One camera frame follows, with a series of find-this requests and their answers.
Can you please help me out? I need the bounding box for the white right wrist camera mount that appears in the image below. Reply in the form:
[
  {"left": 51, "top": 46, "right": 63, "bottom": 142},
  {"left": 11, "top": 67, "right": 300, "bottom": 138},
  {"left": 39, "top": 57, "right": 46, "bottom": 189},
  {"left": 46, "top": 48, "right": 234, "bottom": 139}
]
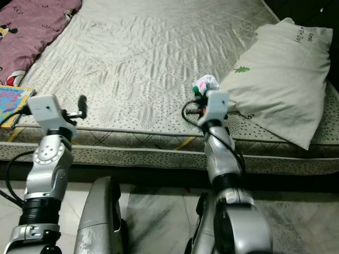
[{"left": 197, "top": 90, "right": 231, "bottom": 126}]

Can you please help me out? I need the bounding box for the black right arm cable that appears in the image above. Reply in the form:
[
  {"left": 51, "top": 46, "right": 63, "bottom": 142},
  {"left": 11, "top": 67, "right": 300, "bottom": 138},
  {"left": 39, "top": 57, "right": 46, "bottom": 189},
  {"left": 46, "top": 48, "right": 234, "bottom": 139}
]
[{"left": 182, "top": 101, "right": 247, "bottom": 180}]

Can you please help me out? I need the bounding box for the white quilted mattress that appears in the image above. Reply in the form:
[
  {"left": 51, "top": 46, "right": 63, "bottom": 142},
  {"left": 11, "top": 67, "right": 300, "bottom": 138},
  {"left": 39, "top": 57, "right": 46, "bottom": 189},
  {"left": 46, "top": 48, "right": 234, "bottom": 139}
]
[{"left": 0, "top": 0, "right": 339, "bottom": 175}]

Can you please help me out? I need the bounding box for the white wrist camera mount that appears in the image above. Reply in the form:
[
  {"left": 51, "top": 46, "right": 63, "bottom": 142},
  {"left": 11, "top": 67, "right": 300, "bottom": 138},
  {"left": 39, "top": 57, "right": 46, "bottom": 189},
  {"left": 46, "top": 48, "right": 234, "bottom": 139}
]
[
  {"left": 197, "top": 90, "right": 231, "bottom": 126},
  {"left": 28, "top": 94, "right": 77, "bottom": 141}
]

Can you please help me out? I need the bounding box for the purple cartoon print blanket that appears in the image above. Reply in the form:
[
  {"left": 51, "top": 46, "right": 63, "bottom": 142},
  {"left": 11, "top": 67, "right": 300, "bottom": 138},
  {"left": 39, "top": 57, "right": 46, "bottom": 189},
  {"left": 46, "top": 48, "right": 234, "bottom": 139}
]
[{"left": 0, "top": 0, "right": 83, "bottom": 88}]

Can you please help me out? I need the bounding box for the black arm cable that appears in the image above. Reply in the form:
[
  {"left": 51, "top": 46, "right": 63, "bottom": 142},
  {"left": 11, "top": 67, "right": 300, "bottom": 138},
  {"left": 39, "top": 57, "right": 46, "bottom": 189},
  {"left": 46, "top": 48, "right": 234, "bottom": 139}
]
[
  {"left": 0, "top": 104, "right": 32, "bottom": 207},
  {"left": 182, "top": 101, "right": 247, "bottom": 180}
]

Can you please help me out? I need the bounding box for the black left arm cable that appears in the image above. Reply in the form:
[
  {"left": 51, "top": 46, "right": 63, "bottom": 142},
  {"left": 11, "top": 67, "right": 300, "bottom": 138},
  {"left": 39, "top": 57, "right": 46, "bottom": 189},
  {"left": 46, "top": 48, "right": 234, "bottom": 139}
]
[{"left": 0, "top": 104, "right": 32, "bottom": 207}]

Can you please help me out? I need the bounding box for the grey robot left leg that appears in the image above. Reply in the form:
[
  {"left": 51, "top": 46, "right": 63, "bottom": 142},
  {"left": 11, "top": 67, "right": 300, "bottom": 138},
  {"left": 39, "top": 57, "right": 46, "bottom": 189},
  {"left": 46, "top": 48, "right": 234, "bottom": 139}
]
[{"left": 74, "top": 176, "right": 128, "bottom": 254}]

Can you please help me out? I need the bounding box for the colourful children's book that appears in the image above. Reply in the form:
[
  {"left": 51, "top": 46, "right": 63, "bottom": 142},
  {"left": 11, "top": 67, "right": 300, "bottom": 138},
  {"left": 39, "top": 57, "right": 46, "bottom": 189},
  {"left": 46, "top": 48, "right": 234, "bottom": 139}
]
[{"left": 0, "top": 85, "right": 35, "bottom": 129}]

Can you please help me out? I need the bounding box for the cream pillow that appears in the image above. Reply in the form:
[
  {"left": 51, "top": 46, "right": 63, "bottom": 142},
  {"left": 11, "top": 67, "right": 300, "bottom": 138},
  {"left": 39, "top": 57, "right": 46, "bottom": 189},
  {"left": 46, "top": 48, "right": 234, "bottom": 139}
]
[{"left": 220, "top": 17, "right": 333, "bottom": 150}]

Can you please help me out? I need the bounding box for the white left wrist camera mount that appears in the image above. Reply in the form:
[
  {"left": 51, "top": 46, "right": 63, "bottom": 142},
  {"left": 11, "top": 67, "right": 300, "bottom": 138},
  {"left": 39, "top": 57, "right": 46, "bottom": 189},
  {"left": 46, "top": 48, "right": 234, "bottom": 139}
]
[{"left": 28, "top": 94, "right": 77, "bottom": 141}]

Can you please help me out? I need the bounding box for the white rubbish wad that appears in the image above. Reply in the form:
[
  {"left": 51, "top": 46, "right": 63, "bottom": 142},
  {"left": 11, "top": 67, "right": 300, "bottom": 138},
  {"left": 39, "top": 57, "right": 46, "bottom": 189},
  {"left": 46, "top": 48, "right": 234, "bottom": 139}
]
[{"left": 193, "top": 74, "right": 220, "bottom": 96}]

